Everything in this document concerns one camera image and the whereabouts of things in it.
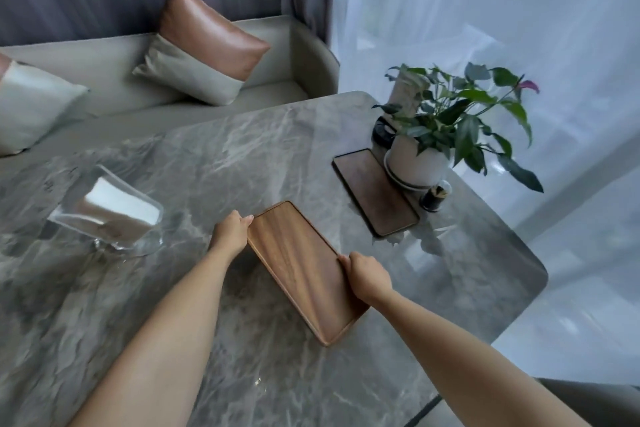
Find person's right hand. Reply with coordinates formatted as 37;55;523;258
338;252;394;306

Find person's left hand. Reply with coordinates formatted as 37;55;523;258
208;210;255;257

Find light wooden tray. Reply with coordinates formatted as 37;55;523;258
246;200;371;347

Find person's right forearm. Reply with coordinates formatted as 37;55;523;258
371;289;592;427

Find person's left forearm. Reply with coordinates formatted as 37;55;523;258
67;240;236;427

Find dark wooden tray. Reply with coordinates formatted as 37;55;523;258
332;148;421;238

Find white pot saucer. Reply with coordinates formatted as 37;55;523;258
383;149;441;192

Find black toothpick jar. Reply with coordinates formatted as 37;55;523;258
419;180;452;213

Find white plant pot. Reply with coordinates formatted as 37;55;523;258
387;134;452;187

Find white paper napkins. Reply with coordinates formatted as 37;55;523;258
75;177;162;244

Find black round container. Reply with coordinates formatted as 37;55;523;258
372;116;399;148

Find clear glass napkin holder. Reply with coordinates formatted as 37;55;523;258
47;164;165;258

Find grey sofa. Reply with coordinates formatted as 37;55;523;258
0;15;341;157

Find brown and grey cushion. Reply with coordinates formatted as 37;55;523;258
132;0;271;107

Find green potted plant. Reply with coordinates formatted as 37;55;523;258
371;62;545;193

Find white sheer curtain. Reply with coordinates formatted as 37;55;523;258
327;0;640;387

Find pale grey cushion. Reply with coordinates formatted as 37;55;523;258
0;52;91;157

